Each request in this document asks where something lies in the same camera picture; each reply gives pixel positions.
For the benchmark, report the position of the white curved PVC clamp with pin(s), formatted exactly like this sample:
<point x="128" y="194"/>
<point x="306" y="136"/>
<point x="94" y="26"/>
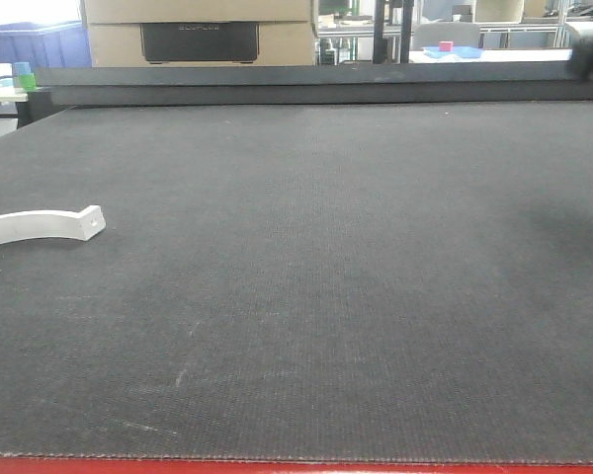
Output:
<point x="61" y="224"/>

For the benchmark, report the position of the blue tray under cube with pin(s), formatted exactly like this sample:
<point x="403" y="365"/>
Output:
<point x="461" y="52"/>

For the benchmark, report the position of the pink cube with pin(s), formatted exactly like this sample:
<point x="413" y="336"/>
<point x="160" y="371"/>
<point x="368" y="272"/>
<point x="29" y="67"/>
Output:
<point x="446" y="45"/>

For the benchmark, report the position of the large cardboard box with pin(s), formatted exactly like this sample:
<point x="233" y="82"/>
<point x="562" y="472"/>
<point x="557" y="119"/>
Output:
<point x="201" y="33"/>

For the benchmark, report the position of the blue plastic crate on table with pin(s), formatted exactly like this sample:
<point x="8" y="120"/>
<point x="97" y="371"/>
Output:
<point x="45" y="45"/>

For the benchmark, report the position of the stacked blue green cups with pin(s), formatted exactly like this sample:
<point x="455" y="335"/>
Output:
<point x="25" y="76"/>

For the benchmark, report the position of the white folding side table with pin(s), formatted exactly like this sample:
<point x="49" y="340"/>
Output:
<point x="14" y="103"/>

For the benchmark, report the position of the black vertical post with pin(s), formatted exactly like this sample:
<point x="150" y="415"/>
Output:
<point x="380" y="44"/>

